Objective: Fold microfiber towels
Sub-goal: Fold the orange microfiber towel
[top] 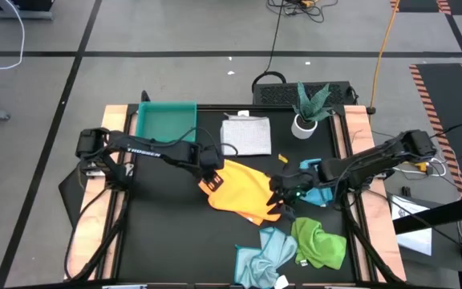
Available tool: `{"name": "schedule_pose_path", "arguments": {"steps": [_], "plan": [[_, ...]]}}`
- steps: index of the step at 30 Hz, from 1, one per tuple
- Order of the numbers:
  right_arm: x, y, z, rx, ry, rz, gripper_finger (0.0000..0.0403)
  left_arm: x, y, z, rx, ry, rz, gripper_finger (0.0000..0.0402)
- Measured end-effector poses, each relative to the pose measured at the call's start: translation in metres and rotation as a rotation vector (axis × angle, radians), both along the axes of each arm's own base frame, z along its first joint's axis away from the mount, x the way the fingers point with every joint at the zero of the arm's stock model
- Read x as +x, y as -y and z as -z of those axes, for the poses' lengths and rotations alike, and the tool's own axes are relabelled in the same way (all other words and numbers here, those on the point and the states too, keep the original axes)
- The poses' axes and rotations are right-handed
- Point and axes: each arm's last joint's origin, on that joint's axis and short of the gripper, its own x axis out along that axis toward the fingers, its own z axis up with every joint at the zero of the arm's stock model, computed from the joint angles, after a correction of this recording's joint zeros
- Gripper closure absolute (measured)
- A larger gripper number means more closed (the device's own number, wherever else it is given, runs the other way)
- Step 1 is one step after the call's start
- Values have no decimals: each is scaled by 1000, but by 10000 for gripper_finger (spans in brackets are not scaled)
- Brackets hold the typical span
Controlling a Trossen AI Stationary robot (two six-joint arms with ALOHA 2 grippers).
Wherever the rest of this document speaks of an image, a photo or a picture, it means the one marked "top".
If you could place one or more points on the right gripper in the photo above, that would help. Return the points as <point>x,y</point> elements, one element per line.
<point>293,184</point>

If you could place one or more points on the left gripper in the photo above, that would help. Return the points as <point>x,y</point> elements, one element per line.
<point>211,166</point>

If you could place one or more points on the orange microfiber towel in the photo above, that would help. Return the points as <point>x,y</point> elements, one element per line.
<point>243,192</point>

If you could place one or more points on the white waffle-weave towel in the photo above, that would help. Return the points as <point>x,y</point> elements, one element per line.
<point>247,136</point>

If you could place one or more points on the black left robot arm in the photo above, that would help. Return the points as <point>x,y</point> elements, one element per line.
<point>143,150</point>

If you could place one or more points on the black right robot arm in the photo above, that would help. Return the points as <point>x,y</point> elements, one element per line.
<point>367,160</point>

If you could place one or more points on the bright blue microfiber towel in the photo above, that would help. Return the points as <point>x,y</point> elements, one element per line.
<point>315,198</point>

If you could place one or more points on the green microfiber towel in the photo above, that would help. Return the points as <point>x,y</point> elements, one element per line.
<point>319,245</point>

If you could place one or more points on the small yellow tag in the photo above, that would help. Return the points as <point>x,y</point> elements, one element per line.
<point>282,158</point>

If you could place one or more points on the pale blue teal-edged towel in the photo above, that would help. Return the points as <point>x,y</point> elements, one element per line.
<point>263,261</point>

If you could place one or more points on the teal plastic bin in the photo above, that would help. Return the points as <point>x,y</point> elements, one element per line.
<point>167,120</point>

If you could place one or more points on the snake plant in white pot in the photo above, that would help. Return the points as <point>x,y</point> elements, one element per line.
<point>304,128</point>

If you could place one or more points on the wooden side board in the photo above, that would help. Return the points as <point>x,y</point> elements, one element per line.
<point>379,233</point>
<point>90,225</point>

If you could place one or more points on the black vented computer case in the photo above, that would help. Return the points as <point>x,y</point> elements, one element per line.
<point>279,94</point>

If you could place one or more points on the small black box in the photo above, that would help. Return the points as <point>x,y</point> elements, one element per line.
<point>406,190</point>

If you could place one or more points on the white paper sheet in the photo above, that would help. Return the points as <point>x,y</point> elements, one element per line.
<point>415,241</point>

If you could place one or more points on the yellow power connector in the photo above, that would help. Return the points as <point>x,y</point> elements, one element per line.
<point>421,166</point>

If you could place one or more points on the black orange-striped floor mat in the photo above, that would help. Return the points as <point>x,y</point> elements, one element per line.
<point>451,100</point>
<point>419,5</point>

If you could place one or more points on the black table frame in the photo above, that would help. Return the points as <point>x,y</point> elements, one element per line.
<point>211,107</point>

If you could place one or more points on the silver aluminium bracket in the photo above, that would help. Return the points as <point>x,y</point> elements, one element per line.
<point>124,287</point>

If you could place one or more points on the black rig frame beam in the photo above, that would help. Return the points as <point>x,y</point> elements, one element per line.
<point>435,214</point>

